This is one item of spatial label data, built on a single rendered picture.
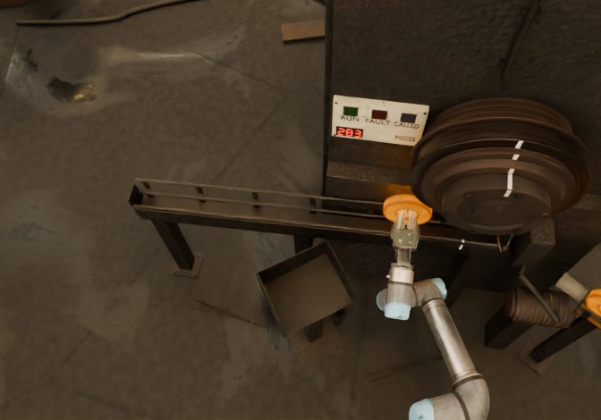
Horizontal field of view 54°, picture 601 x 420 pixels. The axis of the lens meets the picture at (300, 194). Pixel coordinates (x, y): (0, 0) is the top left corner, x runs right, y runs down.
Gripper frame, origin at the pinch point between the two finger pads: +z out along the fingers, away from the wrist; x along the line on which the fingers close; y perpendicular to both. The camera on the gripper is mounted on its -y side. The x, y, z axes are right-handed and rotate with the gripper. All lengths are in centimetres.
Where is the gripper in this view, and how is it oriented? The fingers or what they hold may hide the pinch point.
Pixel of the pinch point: (408, 207)
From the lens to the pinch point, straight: 194.5
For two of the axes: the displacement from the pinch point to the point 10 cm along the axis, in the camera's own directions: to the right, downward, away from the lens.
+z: 1.4, -9.7, 2.0
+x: -9.9, -1.2, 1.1
